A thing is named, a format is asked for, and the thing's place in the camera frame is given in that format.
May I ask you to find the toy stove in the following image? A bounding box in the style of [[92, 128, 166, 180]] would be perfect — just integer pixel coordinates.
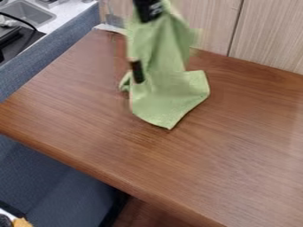
[[0, 25, 48, 64]]

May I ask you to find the green cloth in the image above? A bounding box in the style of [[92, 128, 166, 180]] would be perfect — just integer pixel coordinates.
[[117, 0, 213, 130]]

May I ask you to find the grey metal bracket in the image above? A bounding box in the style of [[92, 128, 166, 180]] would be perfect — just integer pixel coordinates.
[[103, 0, 128, 30]]

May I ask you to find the yellow toy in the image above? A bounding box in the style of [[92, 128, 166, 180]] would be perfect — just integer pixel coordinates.
[[11, 217, 35, 227]]

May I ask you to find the toy sink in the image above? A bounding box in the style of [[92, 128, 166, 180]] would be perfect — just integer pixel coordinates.
[[0, 0, 58, 28]]

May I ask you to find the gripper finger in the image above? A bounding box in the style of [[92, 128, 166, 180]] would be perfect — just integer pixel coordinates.
[[131, 0, 164, 24]]

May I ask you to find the black cable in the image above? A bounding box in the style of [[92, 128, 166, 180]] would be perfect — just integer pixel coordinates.
[[0, 12, 40, 32]]

